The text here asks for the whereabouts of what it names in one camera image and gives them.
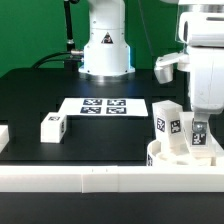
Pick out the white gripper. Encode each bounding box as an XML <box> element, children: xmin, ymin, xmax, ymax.
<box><xmin>154</xmin><ymin>12</ymin><xmax>224</xmax><ymax>134</ymax></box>

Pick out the white marker tag sheet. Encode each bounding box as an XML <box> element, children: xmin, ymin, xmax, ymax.
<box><xmin>59</xmin><ymin>98</ymin><xmax>148</xmax><ymax>117</ymax></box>

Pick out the white U-shaped boundary wall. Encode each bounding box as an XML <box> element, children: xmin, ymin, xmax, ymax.
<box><xmin>0</xmin><ymin>125</ymin><xmax>224</xmax><ymax>194</ymax></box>

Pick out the black cable bundle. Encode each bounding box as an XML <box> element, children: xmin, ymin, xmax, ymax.
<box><xmin>31</xmin><ymin>49</ymin><xmax>85</xmax><ymax>69</ymax></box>

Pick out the white round stool seat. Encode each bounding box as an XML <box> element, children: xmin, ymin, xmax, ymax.
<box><xmin>146</xmin><ymin>139</ymin><xmax>214</xmax><ymax>167</ymax></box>

